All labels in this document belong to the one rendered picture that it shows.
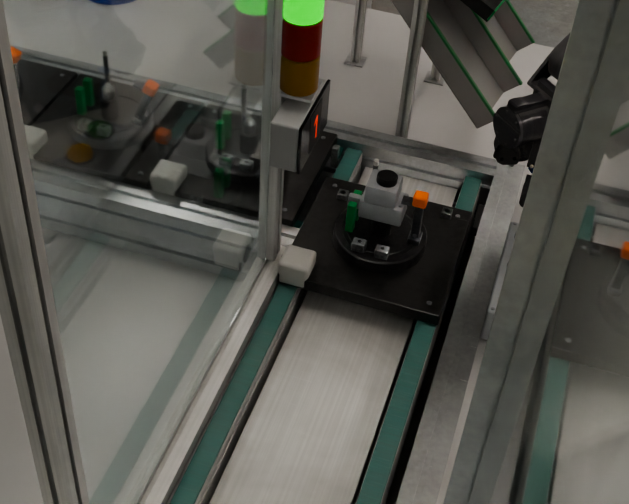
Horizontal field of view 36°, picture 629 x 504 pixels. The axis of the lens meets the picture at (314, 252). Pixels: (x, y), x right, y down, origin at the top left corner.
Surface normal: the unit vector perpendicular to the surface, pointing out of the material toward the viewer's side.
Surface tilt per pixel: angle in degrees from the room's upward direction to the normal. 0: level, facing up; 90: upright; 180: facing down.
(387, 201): 90
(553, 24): 0
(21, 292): 90
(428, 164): 90
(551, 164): 90
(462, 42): 45
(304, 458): 0
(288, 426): 0
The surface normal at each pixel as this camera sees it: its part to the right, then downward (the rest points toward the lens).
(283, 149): -0.30, 0.64
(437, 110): 0.06, -0.73
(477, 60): 0.67, -0.26
